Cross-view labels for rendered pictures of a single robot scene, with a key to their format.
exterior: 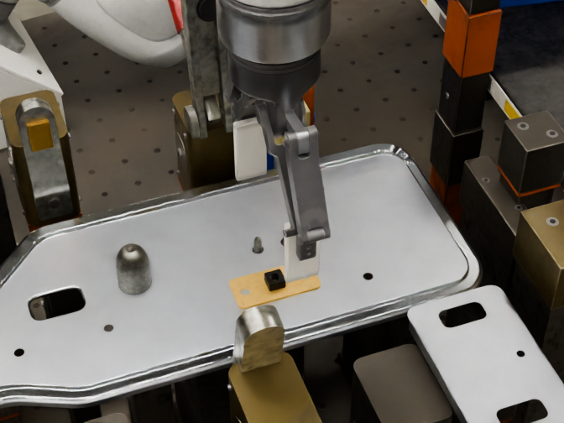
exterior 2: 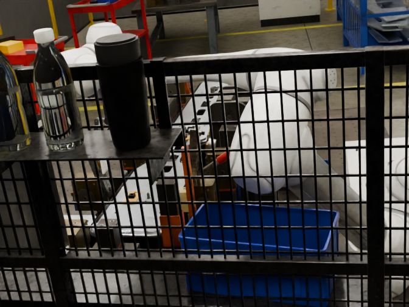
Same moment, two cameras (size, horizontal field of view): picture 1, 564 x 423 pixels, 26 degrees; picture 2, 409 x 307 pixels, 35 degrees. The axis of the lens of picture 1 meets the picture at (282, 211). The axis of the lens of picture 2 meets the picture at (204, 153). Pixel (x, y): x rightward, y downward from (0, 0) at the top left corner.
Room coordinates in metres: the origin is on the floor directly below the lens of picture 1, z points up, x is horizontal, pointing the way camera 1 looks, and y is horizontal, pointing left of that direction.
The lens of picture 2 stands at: (1.92, -1.28, 1.81)
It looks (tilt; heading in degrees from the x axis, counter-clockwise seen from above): 22 degrees down; 124
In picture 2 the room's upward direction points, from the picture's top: 7 degrees counter-clockwise
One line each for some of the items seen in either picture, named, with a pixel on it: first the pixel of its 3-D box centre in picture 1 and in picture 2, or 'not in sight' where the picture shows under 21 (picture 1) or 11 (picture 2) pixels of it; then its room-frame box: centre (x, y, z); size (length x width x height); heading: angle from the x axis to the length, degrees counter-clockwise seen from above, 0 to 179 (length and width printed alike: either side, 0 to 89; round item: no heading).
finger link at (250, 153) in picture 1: (250, 148); not in sight; (0.84, 0.03, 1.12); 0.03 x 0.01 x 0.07; 110
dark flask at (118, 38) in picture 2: not in sight; (124, 92); (1.25, -0.51, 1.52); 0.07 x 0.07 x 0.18
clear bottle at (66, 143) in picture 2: not in sight; (55, 89); (1.14, -0.55, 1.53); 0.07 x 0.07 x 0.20
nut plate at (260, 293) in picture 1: (274, 280); (132, 196); (0.78, 0.01, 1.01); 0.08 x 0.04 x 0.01; 110
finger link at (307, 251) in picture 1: (310, 242); not in sight; (0.70, -0.02, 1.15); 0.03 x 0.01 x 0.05; 20
